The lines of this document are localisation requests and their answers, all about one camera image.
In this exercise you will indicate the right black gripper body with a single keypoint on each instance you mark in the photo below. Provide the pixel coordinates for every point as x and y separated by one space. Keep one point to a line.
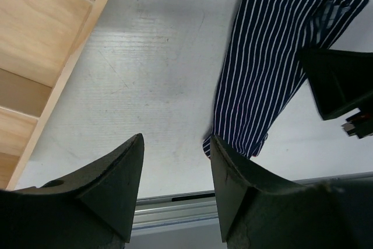
359 124

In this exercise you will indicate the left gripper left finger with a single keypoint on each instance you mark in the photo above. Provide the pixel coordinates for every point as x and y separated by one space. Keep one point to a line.
93 207

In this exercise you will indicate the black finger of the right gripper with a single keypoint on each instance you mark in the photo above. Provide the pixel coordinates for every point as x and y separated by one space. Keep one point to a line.
341 81

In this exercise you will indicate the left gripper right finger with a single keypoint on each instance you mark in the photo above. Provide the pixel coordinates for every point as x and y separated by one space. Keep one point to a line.
259 209

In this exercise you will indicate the navy striped underwear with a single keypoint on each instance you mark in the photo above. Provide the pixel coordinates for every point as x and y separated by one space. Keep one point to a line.
261 72

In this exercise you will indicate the wooden compartment tray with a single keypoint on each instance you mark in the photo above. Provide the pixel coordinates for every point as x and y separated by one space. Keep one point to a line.
41 42

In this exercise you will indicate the aluminium frame rail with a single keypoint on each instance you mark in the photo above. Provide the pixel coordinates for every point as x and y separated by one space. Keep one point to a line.
175 212

